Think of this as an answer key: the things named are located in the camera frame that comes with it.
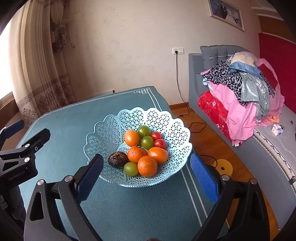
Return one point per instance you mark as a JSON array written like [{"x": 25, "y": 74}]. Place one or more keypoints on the pile of clothes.
[{"x": 247, "y": 90}]

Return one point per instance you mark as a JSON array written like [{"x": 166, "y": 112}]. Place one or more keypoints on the teal tablecloth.
[{"x": 168, "y": 206}]

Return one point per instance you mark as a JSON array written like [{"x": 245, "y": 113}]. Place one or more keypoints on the green tomato with stem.
[{"x": 144, "y": 131}]

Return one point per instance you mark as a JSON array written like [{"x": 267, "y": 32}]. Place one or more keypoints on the mandarin orange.
[
  {"x": 147, "y": 166},
  {"x": 135, "y": 153},
  {"x": 159, "y": 154}
]

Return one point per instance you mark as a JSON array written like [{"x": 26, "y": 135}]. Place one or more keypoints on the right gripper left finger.
[{"x": 43, "y": 221}]

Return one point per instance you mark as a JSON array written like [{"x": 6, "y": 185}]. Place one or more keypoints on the large red tomato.
[{"x": 160, "y": 143}]

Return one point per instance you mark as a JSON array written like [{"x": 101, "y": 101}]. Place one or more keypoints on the dark wrinkled passion fruit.
[{"x": 118, "y": 159}]

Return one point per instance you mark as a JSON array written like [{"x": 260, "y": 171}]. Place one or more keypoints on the framed wall picture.
[{"x": 226, "y": 12}]

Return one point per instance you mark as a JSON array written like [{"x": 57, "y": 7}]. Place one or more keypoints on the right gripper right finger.
[{"x": 250, "y": 220}]

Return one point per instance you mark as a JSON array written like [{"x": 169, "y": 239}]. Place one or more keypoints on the green tomato smooth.
[{"x": 130, "y": 169}]

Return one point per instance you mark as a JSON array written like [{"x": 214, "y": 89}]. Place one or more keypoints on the red padded headboard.
[{"x": 280, "y": 53}]

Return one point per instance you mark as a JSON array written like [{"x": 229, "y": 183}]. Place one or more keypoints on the brown window frame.
[{"x": 8, "y": 109}]

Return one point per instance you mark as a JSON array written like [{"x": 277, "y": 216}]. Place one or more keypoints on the small white box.
[{"x": 277, "y": 129}]

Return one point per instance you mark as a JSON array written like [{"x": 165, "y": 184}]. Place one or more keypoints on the small green tomato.
[{"x": 147, "y": 142}]

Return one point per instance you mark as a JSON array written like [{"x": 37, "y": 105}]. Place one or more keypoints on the grey sofa bed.
[{"x": 269, "y": 158}]

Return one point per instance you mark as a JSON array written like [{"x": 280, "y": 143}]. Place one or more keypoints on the light blue lattice basket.
[{"x": 108, "y": 137}]

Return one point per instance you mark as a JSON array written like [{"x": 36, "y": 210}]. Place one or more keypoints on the smooth orange tomato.
[{"x": 131, "y": 138}]

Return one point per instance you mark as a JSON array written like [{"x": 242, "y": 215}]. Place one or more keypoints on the small red tomato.
[{"x": 156, "y": 135}]

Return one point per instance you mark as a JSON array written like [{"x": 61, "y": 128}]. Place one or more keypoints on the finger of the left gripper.
[
  {"x": 9, "y": 131},
  {"x": 30, "y": 147}
]

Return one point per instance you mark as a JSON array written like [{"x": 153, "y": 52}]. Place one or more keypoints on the white wall socket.
[{"x": 178, "y": 51}]

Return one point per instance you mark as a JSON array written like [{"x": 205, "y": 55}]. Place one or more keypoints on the yellow round stool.
[{"x": 224, "y": 167}]

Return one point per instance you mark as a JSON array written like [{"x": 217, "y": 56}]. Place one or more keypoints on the patterned beige curtain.
[{"x": 38, "y": 35}]

